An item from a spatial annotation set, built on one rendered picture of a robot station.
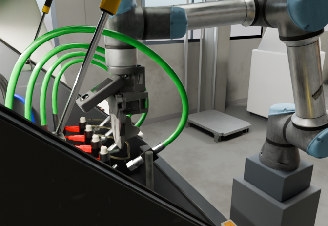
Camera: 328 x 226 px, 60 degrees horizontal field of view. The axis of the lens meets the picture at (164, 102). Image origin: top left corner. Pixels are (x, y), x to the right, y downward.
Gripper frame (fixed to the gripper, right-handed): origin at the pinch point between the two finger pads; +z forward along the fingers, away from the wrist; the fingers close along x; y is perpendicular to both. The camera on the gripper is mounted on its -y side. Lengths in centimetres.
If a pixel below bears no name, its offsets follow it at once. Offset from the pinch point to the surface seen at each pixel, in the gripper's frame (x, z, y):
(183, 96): -15.7, -15.5, 9.7
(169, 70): -14.5, -21.0, 7.0
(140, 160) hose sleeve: -12.0, -1.0, 1.1
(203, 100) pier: 267, 91, 219
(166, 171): 9.4, 18.2, 19.0
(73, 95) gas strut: -31.7, -23.0, -14.8
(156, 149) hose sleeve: -13.5, -3.6, 4.4
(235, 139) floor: 173, 113, 201
